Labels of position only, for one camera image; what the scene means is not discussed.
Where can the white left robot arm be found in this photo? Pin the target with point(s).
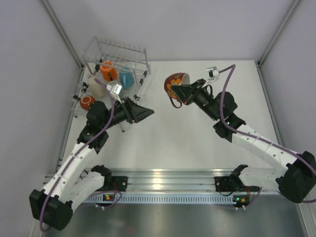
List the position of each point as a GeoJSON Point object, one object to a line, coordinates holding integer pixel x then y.
{"type": "Point", "coordinates": [55, 203]}

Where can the orange mug black handle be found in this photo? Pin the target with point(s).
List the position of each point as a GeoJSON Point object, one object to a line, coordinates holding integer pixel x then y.
{"type": "Point", "coordinates": [108, 71]}

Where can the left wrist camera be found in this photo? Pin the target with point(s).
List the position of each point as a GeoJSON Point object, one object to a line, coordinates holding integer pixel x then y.
{"type": "Point", "coordinates": [115, 92]}

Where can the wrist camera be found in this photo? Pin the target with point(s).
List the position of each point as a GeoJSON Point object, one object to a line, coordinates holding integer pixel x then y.
{"type": "Point", "coordinates": [115, 92]}
{"type": "Point", "coordinates": [213, 75]}

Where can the silver wire dish rack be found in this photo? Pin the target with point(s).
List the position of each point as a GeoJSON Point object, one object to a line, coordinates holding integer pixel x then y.
{"type": "Point", "coordinates": [125, 57]}

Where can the blue mug white interior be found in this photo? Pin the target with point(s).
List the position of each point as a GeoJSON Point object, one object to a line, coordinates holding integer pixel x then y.
{"type": "Point", "coordinates": [126, 78]}

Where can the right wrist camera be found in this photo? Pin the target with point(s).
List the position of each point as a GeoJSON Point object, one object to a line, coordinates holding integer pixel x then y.
{"type": "Point", "coordinates": [213, 75]}

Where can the perforated grey cable duct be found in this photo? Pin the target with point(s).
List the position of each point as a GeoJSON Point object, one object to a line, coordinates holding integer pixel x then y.
{"type": "Point", "coordinates": [165, 199]}

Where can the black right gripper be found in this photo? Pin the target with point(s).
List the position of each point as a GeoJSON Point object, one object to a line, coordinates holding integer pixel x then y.
{"type": "Point", "coordinates": [193, 91]}

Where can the brown mug black interior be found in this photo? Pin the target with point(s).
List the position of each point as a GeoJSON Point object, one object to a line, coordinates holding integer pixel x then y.
{"type": "Point", "coordinates": [86, 101]}

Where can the red mug white interior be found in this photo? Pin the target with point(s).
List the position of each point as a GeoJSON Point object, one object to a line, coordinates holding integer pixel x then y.
{"type": "Point", "coordinates": [173, 80]}

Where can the beige handleless cup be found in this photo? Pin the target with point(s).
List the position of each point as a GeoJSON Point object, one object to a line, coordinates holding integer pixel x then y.
{"type": "Point", "coordinates": [96, 89]}

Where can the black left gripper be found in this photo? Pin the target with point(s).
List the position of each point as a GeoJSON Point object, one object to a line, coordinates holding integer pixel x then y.
{"type": "Point", "coordinates": [129, 111]}

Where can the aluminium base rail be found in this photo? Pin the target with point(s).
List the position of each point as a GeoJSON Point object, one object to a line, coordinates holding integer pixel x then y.
{"type": "Point", "coordinates": [159, 180]}

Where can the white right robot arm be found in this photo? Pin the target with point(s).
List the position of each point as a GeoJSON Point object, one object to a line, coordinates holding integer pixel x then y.
{"type": "Point", "coordinates": [292, 174]}

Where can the grey green speckled mug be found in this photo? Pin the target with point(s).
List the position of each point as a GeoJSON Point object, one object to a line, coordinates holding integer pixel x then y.
{"type": "Point", "coordinates": [113, 83]}

